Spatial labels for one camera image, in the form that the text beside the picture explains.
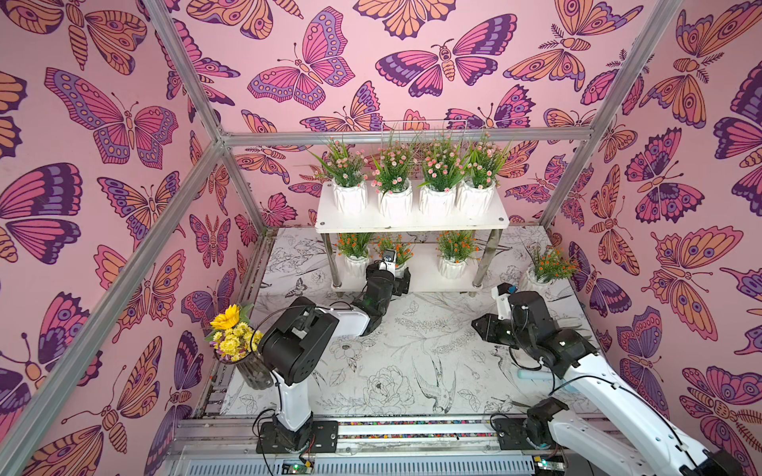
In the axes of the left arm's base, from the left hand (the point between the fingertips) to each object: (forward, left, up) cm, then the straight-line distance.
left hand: (398, 264), depth 94 cm
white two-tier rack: (-6, -4, +22) cm, 23 cm away
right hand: (-21, -20, +2) cm, 29 cm away
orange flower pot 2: (-3, -1, +9) cm, 9 cm away
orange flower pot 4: (-2, -46, +3) cm, 46 cm away
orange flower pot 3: (-1, -16, +9) cm, 19 cm away
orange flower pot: (0, +13, +7) cm, 15 cm away
